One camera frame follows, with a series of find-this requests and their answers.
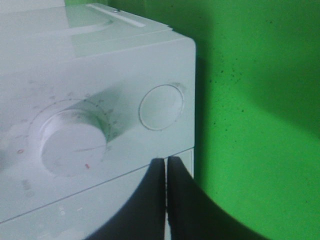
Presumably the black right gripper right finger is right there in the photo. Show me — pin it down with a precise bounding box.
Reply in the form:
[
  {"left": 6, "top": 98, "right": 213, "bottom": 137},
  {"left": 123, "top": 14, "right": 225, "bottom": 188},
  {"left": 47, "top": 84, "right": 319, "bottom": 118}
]
[{"left": 167, "top": 156, "right": 267, "bottom": 240}]

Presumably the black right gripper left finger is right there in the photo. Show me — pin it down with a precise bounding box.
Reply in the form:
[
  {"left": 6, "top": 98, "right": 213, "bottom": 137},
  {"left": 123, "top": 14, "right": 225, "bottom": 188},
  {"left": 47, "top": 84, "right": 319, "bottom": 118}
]
[{"left": 87, "top": 158, "right": 166, "bottom": 240}]

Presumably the white microwave door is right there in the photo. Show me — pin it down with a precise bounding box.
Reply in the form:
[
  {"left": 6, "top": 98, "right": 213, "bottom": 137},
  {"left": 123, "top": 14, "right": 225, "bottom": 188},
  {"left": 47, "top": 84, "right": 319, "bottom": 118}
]
[{"left": 0, "top": 147, "right": 195, "bottom": 240}]

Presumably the white round knob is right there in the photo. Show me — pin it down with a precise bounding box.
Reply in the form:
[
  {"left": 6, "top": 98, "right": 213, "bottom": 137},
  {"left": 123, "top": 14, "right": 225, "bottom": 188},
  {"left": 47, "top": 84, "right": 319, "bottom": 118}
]
[{"left": 40, "top": 99, "right": 110, "bottom": 178}]

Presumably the round door release button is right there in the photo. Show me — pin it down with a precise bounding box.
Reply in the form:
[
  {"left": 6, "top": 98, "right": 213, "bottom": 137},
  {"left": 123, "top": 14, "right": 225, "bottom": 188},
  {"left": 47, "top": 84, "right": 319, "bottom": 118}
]
[{"left": 138, "top": 84, "right": 184, "bottom": 131}]

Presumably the white microwave oven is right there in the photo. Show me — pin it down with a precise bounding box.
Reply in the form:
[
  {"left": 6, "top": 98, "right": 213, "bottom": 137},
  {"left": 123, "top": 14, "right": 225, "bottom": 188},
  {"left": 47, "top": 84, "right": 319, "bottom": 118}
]
[{"left": 0, "top": 0, "right": 197, "bottom": 223}]

